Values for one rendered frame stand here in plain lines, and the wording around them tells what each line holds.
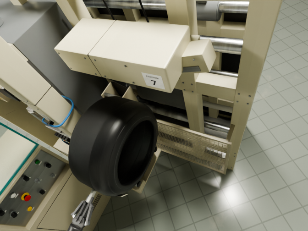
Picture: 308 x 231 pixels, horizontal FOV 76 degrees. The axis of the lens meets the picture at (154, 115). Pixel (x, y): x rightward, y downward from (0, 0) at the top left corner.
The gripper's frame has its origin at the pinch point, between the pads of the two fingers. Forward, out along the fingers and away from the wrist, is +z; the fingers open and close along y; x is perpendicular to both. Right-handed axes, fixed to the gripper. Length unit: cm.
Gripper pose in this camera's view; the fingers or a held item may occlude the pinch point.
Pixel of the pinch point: (91, 195)
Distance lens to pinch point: 126.6
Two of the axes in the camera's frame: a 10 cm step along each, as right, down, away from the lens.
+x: 3.0, 4.0, 8.7
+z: 3.9, -8.8, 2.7
